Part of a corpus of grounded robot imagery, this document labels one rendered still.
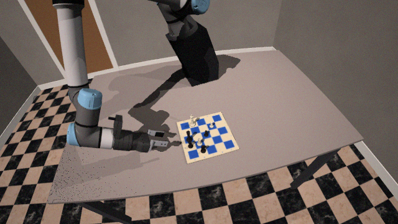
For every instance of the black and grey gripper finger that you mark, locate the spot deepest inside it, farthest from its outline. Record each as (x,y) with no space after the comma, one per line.
(155,133)
(157,143)

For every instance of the blue and cream chessboard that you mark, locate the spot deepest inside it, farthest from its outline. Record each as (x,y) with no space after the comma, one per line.
(219,141)

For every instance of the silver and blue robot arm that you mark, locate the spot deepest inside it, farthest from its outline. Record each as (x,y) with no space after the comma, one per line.
(85,132)

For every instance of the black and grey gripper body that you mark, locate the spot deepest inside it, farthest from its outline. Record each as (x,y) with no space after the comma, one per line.
(123,140)

